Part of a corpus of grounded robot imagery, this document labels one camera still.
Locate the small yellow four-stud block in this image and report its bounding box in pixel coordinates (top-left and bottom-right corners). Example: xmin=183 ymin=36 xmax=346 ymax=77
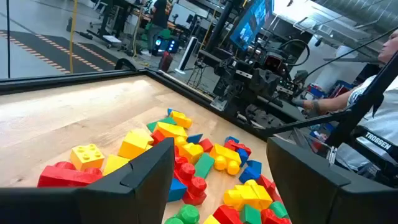
xmin=69 ymin=143 xmax=106 ymax=172

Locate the red notched block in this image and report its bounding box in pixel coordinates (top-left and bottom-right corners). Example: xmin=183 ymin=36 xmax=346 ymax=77
xmin=37 ymin=161 xmax=103 ymax=189

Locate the small green block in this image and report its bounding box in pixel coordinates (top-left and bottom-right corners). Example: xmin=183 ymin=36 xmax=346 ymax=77
xmin=239 ymin=204 xmax=262 ymax=224
xmin=269 ymin=200 xmax=289 ymax=218

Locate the black workbench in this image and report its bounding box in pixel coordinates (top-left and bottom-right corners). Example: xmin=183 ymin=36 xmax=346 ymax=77
xmin=86 ymin=0 xmax=147 ymax=47

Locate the white tower device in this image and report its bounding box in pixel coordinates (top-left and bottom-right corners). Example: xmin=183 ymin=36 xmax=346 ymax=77
xmin=174 ymin=36 xmax=199 ymax=75

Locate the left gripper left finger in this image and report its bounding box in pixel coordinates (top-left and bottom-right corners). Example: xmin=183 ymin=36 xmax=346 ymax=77
xmin=0 ymin=138 xmax=175 ymax=224

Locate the green chair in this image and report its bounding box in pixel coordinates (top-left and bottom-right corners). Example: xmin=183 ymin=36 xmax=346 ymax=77
xmin=157 ymin=28 xmax=172 ymax=40

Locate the computer with blue lights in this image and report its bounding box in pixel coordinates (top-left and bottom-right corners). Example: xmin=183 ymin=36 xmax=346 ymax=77
xmin=152 ymin=36 xmax=180 ymax=54

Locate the black looped cable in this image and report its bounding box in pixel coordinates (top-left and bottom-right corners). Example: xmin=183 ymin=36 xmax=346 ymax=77
xmin=114 ymin=58 xmax=137 ymax=72

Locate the yellow cable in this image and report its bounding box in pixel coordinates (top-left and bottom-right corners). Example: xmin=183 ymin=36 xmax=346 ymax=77
xmin=68 ymin=0 xmax=78 ymax=75

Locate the large yellow stud block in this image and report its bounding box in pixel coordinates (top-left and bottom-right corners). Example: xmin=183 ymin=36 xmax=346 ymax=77
xmin=209 ymin=143 xmax=243 ymax=176

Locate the person's forearm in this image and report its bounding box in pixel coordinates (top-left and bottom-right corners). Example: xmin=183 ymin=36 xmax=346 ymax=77
xmin=303 ymin=88 xmax=355 ymax=114

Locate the large display screen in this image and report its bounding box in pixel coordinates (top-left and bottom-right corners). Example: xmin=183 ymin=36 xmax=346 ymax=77
xmin=229 ymin=0 xmax=275 ymax=52

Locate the small red block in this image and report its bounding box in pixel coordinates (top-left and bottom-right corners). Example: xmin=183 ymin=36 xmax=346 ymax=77
xmin=223 ymin=139 xmax=252 ymax=156
xmin=198 ymin=138 xmax=215 ymax=153

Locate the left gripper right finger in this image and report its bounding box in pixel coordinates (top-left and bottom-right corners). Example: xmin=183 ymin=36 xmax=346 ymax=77
xmin=266 ymin=136 xmax=398 ymax=224

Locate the person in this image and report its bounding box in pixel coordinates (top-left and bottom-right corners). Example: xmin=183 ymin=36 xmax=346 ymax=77
xmin=141 ymin=0 xmax=170 ymax=57
xmin=334 ymin=29 xmax=398 ymax=175

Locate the red case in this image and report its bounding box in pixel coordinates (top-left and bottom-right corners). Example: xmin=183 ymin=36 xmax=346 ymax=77
xmin=158 ymin=51 xmax=174 ymax=73

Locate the red stud block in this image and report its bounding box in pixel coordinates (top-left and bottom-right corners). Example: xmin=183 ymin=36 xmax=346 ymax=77
xmin=178 ymin=175 xmax=208 ymax=207
xmin=260 ymin=208 xmax=292 ymax=224
xmin=256 ymin=174 xmax=284 ymax=205
xmin=213 ymin=204 xmax=243 ymax=224
xmin=174 ymin=146 xmax=197 ymax=182

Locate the thin black pole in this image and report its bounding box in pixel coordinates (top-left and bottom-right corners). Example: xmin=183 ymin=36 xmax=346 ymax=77
xmin=6 ymin=0 xmax=11 ymax=78

